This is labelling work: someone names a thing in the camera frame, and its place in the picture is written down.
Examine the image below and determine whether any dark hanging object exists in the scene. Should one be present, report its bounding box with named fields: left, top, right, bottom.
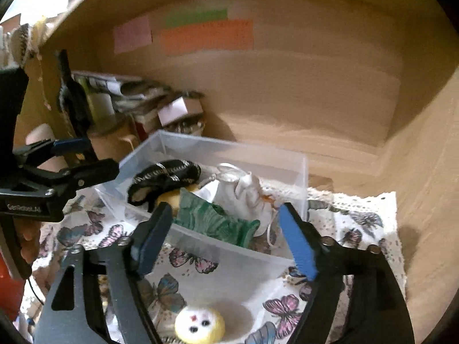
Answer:
left=55, top=49, right=98, bottom=162

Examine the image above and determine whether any pink paper note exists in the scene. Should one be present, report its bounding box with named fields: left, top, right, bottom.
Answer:
left=113, top=15, right=153, bottom=55

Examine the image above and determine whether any black pouch with chain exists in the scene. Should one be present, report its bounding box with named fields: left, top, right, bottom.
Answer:
left=127, top=159, right=202, bottom=209

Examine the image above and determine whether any person's left hand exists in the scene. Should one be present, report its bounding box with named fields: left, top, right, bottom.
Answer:
left=16, top=220, right=42, bottom=266

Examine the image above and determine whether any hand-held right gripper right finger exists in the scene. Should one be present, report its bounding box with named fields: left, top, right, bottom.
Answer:
left=278, top=203, right=415, bottom=344

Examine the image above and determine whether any orange paper note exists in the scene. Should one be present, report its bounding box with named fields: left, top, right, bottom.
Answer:
left=159, top=19, right=254, bottom=56

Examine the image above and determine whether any pile of books and papers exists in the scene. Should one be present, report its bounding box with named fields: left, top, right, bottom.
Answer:
left=71, top=70, right=206, bottom=137

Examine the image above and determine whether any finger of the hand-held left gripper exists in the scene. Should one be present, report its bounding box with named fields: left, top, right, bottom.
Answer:
left=12, top=137, right=93, bottom=168
left=20, top=159, right=120, bottom=206

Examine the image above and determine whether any clear plastic storage box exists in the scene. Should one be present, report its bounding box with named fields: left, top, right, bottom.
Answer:
left=94, top=130, right=310, bottom=278

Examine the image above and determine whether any green paper note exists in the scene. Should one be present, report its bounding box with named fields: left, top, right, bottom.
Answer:
left=165, top=9, right=229, bottom=28

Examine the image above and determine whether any yellow soft toy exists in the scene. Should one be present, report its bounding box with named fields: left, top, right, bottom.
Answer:
left=156, top=189, right=187, bottom=217

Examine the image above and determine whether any red object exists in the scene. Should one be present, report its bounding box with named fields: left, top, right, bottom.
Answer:
left=0, top=250, right=26, bottom=321

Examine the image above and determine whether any white drawstring pouch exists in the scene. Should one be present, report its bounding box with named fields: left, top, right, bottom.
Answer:
left=198, top=163, right=281, bottom=230

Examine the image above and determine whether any yellow plush ball with face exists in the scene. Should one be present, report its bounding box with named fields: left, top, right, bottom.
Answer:
left=174, top=306, right=226, bottom=343

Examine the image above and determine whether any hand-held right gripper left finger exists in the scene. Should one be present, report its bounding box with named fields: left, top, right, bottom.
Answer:
left=34, top=202, right=173, bottom=344

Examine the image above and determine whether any green patterned cloth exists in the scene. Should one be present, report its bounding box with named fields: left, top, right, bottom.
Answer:
left=174, top=187, right=261, bottom=248

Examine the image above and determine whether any butterfly printed tablecloth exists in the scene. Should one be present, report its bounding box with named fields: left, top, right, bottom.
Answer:
left=18, top=186, right=407, bottom=344

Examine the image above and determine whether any small cardboard box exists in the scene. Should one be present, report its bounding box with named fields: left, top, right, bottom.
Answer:
left=157, top=96, right=204, bottom=127

